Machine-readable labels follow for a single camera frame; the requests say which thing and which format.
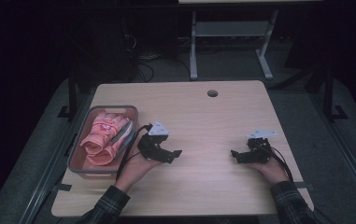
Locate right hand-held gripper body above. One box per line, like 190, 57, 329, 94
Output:
246, 128, 278, 164

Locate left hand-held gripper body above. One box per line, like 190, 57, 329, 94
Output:
136, 119, 170, 162

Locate pink glove with grey palm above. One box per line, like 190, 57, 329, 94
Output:
86, 119, 135, 166

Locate pink glove with red print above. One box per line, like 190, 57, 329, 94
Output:
79, 109, 130, 156

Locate pink basket with grey rim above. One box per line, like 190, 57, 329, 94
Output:
67, 105, 140, 181

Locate person's right hand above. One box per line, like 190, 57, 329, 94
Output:
249, 154, 291, 186

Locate person's left hand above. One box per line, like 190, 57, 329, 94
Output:
114, 146, 163, 193

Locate black tape strip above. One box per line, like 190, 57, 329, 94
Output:
293, 181, 315, 191
51, 182, 73, 192

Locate grey metal stand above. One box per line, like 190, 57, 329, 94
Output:
189, 8, 279, 81

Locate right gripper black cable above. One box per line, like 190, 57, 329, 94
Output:
267, 144, 295, 183

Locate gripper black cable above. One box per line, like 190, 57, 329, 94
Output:
267, 144, 295, 183
116, 123, 153, 180

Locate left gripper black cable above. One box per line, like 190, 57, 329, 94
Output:
116, 123, 153, 180

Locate black floor cables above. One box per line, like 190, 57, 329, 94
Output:
122, 31, 192, 83

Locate black frame post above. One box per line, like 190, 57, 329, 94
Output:
321, 62, 349, 122
57, 68, 78, 119

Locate aluminium floor rail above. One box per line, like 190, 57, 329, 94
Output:
309, 92, 356, 216
20, 92, 90, 224

